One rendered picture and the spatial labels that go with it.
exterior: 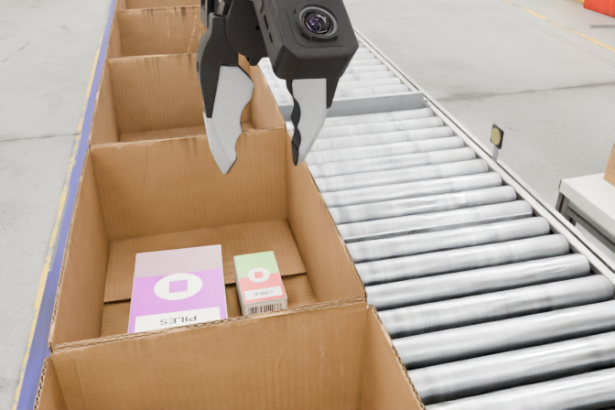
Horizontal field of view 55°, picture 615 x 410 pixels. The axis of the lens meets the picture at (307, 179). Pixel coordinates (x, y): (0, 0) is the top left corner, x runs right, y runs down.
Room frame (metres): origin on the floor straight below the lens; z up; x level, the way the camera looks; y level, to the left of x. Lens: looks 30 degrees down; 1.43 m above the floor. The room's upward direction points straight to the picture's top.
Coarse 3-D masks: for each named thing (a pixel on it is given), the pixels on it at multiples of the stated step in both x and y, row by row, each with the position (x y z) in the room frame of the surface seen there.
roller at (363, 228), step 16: (464, 208) 1.05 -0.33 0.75; (480, 208) 1.05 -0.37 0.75; (496, 208) 1.05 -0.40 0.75; (512, 208) 1.05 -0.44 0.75; (528, 208) 1.05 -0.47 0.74; (352, 224) 0.98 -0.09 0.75; (368, 224) 0.98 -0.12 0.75; (384, 224) 0.99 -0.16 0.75; (400, 224) 0.99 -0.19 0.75; (416, 224) 0.99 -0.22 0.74; (432, 224) 1.00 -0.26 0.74
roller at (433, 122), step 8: (408, 120) 1.50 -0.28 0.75; (416, 120) 1.50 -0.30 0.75; (424, 120) 1.50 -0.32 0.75; (432, 120) 1.50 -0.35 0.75; (440, 120) 1.50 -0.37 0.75; (328, 128) 1.44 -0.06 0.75; (336, 128) 1.44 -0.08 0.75; (344, 128) 1.44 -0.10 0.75; (352, 128) 1.45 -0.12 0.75; (360, 128) 1.45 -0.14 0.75; (368, 128) 1.45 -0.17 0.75; (376, 128) 1.45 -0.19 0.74; (384, 128) 1.46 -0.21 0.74; (392, 128) 1.46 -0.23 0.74; (400, 128) 1.47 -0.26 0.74; (408, 128) 1.47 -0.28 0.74; (416, 128) 1.47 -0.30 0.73; (424, 128) 1.48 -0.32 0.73; (320, 136) 1.41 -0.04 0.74; (328, 136) 1.42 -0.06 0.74; (336, 136) 1.42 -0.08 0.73; (344, 136) 1.43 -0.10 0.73
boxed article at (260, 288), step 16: (240, 256) 0.64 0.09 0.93; (256, 256) 0.64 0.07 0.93; (272, 256) 0.64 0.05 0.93; (240, 272) 0.61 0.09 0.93; (256, 272) 0.61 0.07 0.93; (272, 272) 0.61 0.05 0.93; (240, 288) 0.58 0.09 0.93; (256, 288) 0.58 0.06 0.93; (272, 288) 0.58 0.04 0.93; (240, 304) 0.60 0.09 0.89; (256, 304) 0.55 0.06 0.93; (272, 304) 0.56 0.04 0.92
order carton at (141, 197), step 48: (144, 144) 0.76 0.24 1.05; (192, 144) 0.77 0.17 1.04; (240, 144) 0.79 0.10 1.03; (288, 144) 0.79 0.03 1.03; (96, 192) 0.72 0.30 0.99; (144, 192) 0.75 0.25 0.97; (192, 192) 0.77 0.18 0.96; (240, 192) 0.79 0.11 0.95; (288, 192) 0.79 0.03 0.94; (96, 240) 0.65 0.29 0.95; (144, 240) 0.74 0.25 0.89; (192, 240) 0.74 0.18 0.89; (240, 240) 0.74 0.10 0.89; (288, 240) 0.74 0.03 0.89; (336, 240) 0.53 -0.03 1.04; (96, 288) 0.58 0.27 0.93; (288, 288) 0.63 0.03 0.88; (336, 288) 0.53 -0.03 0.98; (96, 336) 0.52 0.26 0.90
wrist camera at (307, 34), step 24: (264, 0) 0.33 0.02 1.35; (288, 0) 0.33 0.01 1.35; (312, 0) 0.33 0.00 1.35; (336, 0) 0.34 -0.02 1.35; (264, 24) 0.33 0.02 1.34; (288, 24) 0.31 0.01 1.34; (312, 24) 0.31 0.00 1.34; (336, 24) 0.32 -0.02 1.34; (288, 48) 0.30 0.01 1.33; (312, 48) 0.30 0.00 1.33; (336, 48) 0.31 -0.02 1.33; (288, 72) 0.30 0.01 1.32; (312, 72) 0.31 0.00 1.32; (336, 72) 0.31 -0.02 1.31
